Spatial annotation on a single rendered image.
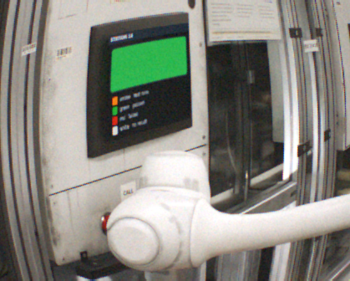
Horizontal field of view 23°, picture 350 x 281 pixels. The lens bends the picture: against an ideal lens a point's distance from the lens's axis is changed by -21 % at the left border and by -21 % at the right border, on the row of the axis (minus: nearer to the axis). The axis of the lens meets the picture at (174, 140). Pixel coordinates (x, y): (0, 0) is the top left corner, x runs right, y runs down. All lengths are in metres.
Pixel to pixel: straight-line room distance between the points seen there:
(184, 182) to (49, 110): 0.22
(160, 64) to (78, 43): 0.19
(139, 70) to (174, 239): 0.33
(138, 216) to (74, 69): 0.26
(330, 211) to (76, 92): 0.42
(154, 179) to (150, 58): 0.19
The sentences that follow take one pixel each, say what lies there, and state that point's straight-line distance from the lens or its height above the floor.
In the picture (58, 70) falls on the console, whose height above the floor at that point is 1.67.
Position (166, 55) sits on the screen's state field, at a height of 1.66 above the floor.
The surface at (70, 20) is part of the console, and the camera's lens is 1.36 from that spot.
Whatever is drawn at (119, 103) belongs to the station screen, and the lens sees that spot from 1.45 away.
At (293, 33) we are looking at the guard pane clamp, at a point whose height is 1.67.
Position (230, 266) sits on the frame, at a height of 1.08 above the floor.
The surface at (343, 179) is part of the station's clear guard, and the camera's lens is 2.44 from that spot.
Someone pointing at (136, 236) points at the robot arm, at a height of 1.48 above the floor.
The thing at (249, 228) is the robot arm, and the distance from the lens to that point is 1.28.
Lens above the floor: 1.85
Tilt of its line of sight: 12 degrees down
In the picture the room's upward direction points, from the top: 1 degrees counter-clockwise
